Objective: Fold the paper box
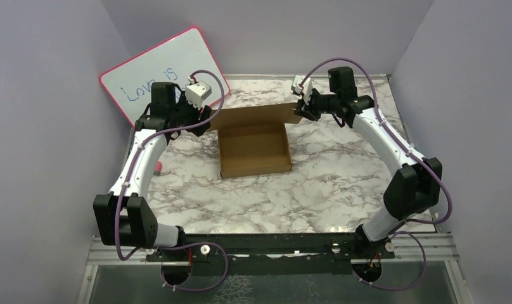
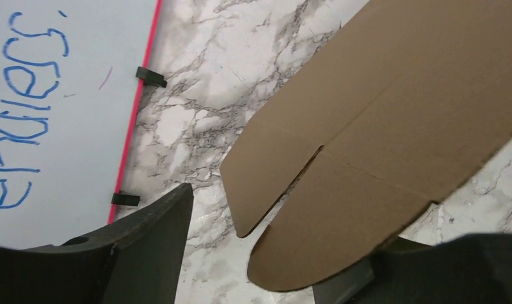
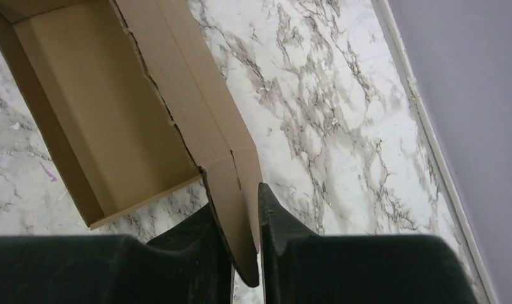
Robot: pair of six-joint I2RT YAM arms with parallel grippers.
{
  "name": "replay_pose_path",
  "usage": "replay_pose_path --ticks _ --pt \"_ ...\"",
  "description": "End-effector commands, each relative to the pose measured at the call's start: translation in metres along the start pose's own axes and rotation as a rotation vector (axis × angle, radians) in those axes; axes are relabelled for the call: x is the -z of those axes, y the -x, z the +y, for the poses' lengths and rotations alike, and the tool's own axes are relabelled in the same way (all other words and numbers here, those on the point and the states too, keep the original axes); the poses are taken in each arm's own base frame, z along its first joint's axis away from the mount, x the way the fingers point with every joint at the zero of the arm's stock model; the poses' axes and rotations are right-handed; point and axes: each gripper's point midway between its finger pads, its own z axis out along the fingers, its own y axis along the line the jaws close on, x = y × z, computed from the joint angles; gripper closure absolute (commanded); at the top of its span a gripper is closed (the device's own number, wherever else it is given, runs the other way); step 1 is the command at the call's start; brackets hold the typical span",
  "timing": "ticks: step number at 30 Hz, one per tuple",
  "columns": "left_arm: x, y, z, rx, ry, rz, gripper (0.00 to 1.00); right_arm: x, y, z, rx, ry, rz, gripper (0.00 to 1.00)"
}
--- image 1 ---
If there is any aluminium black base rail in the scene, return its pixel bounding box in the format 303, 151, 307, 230
74, 232, 474, 304

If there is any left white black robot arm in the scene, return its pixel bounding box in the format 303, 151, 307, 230
93, 82, 212, 260

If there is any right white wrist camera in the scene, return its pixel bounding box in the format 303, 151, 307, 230
291, 75, 313, 105

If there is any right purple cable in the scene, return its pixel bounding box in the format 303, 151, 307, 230
299, 58, 453, 292

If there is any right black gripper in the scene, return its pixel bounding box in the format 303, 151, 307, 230
295, 87, 340, 122

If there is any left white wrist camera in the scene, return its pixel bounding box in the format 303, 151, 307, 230
185, 82, 212, 110

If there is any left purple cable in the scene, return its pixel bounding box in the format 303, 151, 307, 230
113, 69, 230, 294

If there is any brown cardboard box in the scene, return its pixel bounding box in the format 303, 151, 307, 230
207, 103, 302, 179

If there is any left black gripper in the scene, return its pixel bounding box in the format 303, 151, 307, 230
169, 90, 210, 136

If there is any pink framed whiteboard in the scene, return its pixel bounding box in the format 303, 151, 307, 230
99, 27, 230, 125

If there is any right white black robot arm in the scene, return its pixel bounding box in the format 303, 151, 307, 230
291, 66, 442, 258

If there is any purple cable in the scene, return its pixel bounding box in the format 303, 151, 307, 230
113, 69, 230, 294
299, 58, 453, 292

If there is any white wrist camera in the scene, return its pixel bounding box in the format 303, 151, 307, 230
291, 75, 313, 105
185, 82, 212, 110

